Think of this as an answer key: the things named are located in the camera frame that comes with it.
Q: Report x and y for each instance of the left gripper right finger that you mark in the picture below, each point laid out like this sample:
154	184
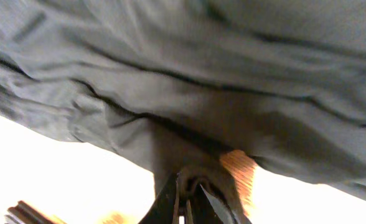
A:
212	211

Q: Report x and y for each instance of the black t-shirt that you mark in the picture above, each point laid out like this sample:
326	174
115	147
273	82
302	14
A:
169	84

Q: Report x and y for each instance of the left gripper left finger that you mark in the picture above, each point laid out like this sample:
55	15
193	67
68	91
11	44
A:
165	208

